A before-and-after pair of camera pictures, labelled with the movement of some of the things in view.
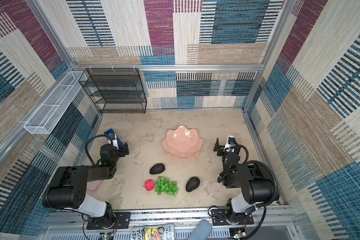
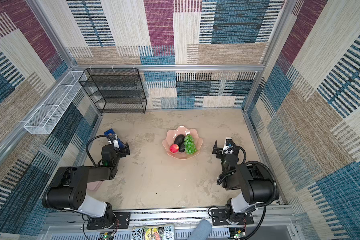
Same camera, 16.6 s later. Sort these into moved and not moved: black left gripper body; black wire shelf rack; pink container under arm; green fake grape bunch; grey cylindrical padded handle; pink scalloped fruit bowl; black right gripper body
Moved: green fake grape bunch
Not moved: pink container under arm; pink scalloped fruit bowl; black wire shelf rack; black left gripper body; black right gripper body; grey cylindrical padded handle
